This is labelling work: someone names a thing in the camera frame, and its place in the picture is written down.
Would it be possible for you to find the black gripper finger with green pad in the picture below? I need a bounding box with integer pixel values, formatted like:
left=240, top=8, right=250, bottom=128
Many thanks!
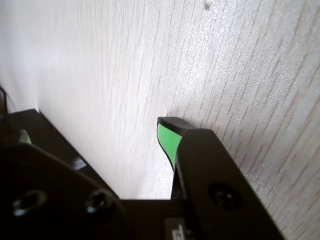
left=156, top=116, right=286, bottom=240

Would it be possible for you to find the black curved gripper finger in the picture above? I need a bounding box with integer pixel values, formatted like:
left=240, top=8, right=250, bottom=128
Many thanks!
left=0, top=129, right=126, bottom=240

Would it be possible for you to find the black open box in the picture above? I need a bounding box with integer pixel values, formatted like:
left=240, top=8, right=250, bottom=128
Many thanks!
left=24, top=108, right=121, bottom=201

